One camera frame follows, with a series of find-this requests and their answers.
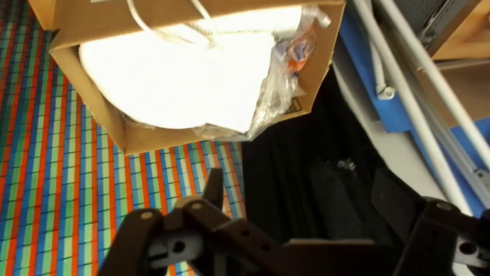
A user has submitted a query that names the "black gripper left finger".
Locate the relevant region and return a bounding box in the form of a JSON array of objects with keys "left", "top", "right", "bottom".
[{"left": 97, "top": 167, "right": 288, "bottom": 276}]

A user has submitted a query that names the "silver metal pole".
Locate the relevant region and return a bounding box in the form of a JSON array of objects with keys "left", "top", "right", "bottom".
[{"left": 377, "top": 0, "right": 490, "bottom": 170}]

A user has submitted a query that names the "clear plastic bag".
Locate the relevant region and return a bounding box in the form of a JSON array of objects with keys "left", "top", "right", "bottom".
[{"left": 193, "top": 4, "right": 334, "bottom": 142}]

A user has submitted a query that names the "grey workbench with wooden top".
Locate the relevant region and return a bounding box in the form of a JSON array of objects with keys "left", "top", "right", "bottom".
[{"left": 392, "top": 0, "right": 490, "bottom": 62}]

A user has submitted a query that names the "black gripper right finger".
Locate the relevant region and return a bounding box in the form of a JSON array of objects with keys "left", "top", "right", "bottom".
[{"left": 371, "top": 170, "right": 490, "bottom": 276}]

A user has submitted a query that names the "thin white rope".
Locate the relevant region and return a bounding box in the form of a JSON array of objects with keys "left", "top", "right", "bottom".
[{"left": 126, "top": 0, "right": 227, "bottom": 50}]

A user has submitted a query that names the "blue panel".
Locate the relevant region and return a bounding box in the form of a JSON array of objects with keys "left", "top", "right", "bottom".
[{"left": 339, "top": 9, "right": 490, "bottom": 216}]

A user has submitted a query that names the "cardboard box with white label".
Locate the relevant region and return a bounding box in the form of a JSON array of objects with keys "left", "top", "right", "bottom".
[{"left": 28, "top": 0, "right": 349, "bottom": 157}]

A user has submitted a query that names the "white sheet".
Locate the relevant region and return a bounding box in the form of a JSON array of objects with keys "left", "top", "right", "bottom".
[{"left": 78, "top": 6, "right": 308, "bottom": 134}]

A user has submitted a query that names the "white pole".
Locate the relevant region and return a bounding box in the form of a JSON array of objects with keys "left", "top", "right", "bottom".
[{"left": 351, "top": 0, "right": 473, "bottom": 216}]

